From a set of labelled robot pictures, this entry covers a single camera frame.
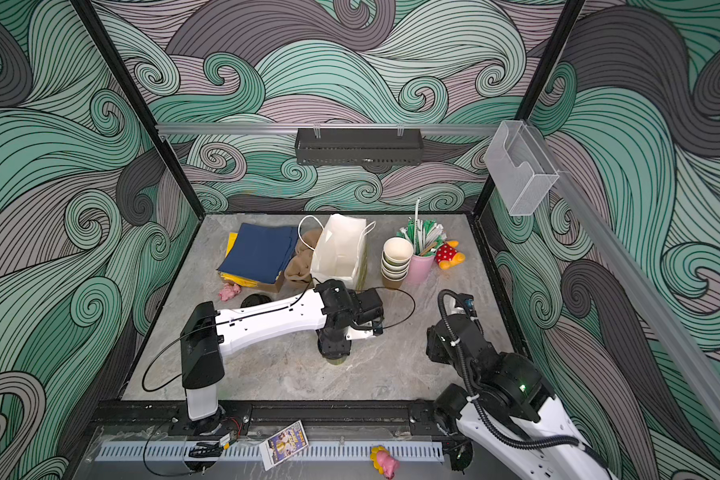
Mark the black corner frame post right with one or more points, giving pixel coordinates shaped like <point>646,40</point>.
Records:
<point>549,59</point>

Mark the pink straw holder cup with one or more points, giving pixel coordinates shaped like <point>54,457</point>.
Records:
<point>419,269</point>

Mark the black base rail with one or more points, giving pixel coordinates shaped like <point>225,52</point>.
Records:
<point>414,417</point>

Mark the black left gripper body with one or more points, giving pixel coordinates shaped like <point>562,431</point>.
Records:
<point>338,346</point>

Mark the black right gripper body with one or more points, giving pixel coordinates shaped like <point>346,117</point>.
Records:
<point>442,352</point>

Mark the pink yellow toy figure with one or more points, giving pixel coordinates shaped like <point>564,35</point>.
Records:
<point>384,463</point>

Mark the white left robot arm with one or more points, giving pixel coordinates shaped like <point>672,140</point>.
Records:
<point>211,335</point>

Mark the black corner frame post left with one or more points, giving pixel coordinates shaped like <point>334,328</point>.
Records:
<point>94,26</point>

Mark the clear acrylic wall holder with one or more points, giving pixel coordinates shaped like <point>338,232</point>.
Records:
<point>520,163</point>

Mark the black wall shelf tray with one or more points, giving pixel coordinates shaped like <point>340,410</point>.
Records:
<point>359,147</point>

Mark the black corner frame post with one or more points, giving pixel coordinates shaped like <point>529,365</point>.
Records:
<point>549,59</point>
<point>94,26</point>

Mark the wrapped straws bundle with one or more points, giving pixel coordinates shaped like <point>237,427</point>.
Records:
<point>426,236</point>

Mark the aluminium wall rail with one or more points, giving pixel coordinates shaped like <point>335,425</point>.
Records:
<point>248,128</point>

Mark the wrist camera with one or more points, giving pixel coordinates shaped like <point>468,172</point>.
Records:
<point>461,303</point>
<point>369,315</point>

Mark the stack of black cup lids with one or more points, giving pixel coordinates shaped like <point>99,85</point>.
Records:
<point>255,300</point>

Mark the brown cup sleeve pile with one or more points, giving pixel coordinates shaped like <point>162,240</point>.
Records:
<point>298,269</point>

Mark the navy blue napkin stack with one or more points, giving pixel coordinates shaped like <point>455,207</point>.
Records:
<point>260,253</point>

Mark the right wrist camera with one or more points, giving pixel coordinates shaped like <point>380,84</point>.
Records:
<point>461,303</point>

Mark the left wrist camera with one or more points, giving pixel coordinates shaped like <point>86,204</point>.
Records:
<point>369,315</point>

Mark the green paper coffee cup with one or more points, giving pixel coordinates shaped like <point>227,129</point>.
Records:
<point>337,361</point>

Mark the white paper takeout bag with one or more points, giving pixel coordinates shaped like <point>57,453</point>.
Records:
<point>340,252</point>

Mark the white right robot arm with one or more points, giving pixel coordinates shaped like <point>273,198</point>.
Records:
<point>507,407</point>

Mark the pink squishy toy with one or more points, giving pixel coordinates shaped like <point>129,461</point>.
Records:
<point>229,291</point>

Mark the stack of green paper cups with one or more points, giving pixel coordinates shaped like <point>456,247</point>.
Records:
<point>395,261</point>

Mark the colourful picture card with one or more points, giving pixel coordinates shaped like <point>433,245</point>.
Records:
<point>283,445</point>

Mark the brown cardboard napkin tray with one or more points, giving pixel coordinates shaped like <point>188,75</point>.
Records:
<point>274,287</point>

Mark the red yellow plush toy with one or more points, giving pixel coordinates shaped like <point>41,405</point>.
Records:
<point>448,255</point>

